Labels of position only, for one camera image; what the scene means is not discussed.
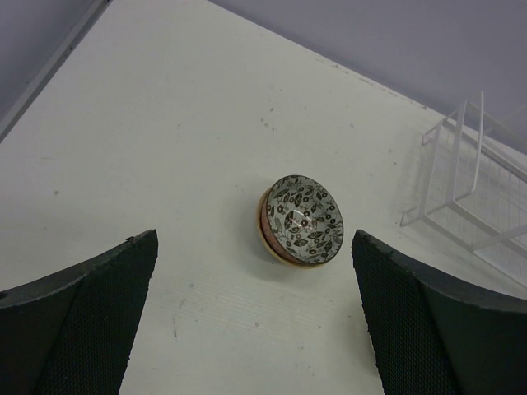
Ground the black floral pattern bowl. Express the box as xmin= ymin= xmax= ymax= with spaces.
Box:
xmin=262 ymin=174 xmax=344 ymax=264

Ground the white leaf pattern bowl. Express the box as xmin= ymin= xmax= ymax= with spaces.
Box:
xmin=256 ymin=187 xmax=325 ymax=270

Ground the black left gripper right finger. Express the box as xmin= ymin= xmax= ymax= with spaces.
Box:
xmin=351 ymin=230 xmax=526 ymax=394

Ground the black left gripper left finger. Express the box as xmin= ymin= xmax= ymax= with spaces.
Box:
xmin=1 ymin=230 xmax=158 ymax=394

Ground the aluminium table edge rail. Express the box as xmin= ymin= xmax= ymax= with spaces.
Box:
xmin=1 ymin=0 xmax=110 ymax=139

